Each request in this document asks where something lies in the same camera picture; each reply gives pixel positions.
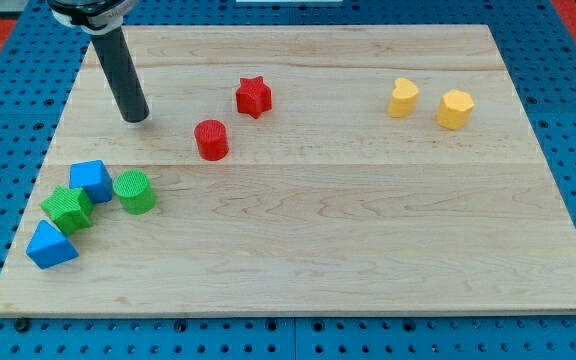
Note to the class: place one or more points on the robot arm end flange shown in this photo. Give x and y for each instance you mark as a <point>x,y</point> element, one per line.
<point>95,17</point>

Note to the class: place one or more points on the wooden board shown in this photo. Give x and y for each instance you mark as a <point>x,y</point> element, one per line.
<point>324,205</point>

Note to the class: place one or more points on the red cylinder block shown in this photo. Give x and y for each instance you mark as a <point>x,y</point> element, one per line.
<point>211,139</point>

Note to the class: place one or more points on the red star block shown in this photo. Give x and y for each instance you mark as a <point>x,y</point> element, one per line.
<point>253,97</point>

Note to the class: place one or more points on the yellow heart block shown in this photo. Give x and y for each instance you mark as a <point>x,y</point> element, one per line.
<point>403,98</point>

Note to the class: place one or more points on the green cylinder block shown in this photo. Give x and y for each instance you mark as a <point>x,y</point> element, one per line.
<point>134,191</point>

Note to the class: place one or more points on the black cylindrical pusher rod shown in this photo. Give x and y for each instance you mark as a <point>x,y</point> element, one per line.
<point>117,64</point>

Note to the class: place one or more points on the yellow hexagon block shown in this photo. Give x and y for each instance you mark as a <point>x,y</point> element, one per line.
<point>455,109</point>

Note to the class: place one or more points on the blue cube block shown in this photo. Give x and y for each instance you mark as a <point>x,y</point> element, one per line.
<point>94,178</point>

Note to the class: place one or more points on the green star block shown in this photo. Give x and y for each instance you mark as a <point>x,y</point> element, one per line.
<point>69,209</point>

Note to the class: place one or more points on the blue triangle block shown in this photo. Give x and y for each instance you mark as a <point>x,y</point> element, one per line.
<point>48,247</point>

